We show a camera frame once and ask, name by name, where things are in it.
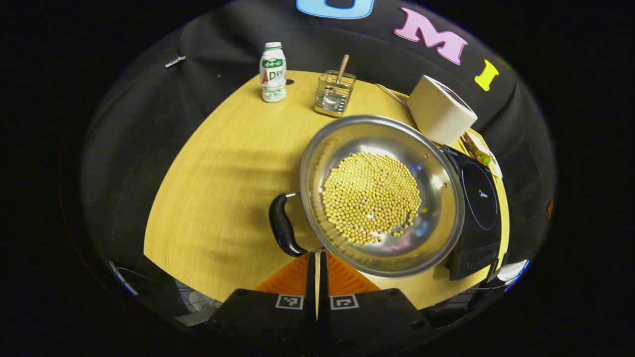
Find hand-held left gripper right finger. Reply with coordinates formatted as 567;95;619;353
317;250;435;348

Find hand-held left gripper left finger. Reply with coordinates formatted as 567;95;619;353
208;251;318;348

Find steel pot with black handles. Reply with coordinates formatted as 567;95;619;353
268;115;466;279

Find black induction cooktop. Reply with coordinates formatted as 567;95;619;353
442;145;503;281

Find pile of soybeans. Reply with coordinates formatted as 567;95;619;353
321;152;422;246

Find sandwich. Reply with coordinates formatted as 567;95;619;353
461;131;503;179

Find white toaster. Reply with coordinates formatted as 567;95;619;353
407;75;478;146

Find black backdrop cloth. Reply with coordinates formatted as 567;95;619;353
82;0;556;318

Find white milk bottle green label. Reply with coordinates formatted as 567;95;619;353
259;42;287;103

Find metal wire utensil holder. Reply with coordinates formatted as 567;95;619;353
315;70;357;118

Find white toaster cable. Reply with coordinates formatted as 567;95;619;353
376;83;410;108

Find wooden-handled spoon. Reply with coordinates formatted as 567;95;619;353
335;54;350;86

